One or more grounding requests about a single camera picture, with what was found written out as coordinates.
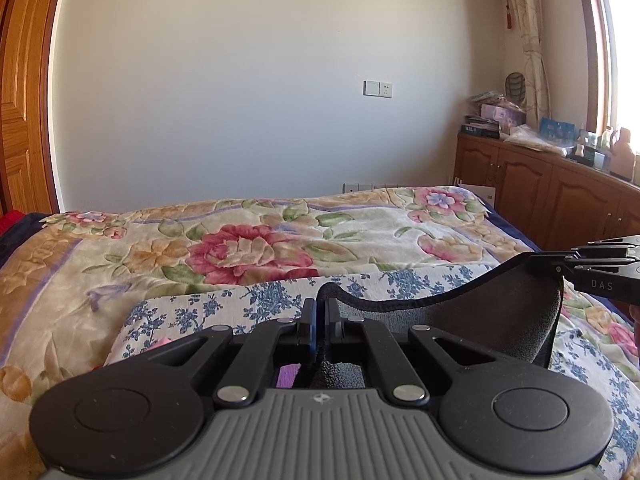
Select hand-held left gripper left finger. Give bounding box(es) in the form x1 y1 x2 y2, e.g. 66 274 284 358
135 299 318 408

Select floral plush blanket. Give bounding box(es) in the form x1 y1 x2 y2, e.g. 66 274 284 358
0 186 548 480

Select clear plastic bag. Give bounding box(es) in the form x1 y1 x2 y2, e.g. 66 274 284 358
501 125 576 157

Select patterned cream curtain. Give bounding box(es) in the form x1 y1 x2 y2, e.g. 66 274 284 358
499 0 552 128

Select blue carton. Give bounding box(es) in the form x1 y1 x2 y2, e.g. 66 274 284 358
540 117 576 145

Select wooden cabinet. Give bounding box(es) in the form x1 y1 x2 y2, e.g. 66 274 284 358
454 131 640 252

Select wooden door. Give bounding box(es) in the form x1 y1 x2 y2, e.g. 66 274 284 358
0 0 68 216

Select white box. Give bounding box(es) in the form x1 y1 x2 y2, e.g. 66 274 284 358
454 176 497 207

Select purple cloth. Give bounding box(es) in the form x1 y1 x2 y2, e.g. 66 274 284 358
276 364 302 390

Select small clear bottles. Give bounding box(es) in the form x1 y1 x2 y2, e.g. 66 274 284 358
570 125 615 170

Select round hand fan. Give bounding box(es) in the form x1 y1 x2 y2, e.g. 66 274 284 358
505 72 527 102

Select wall socket strip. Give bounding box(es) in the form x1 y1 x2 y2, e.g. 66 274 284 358
342 182 401 194

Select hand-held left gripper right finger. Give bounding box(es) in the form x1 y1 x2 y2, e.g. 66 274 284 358
325 297 502 403

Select stack of boxes and books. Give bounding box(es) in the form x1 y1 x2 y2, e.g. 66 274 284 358
462 91 527 141

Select brown bottle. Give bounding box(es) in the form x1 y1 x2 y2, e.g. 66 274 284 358
610 127 636 181

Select white wall switch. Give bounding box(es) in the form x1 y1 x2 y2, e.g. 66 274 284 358
363 79 394 99

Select wooden window frame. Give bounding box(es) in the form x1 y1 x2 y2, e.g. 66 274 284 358
574 0 640 136

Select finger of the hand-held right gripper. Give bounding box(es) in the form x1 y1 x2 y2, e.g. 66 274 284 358
571 233 640 257
530 251 640 278

